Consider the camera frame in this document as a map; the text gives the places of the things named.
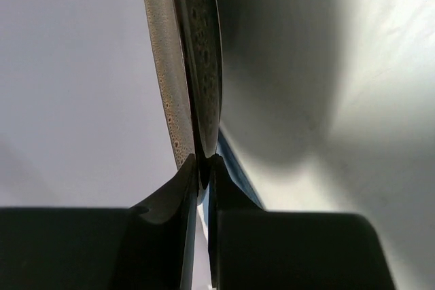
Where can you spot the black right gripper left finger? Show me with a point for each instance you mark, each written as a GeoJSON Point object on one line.
{"type": "Point", "coordinates": [148, 246]}

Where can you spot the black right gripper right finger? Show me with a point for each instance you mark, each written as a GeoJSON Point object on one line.
{"type": "Point", "coordinates": [251, 248]}

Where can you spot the dark round plate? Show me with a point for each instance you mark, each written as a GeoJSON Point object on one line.
{"type": "Point", "coordinates": [187, 49]}

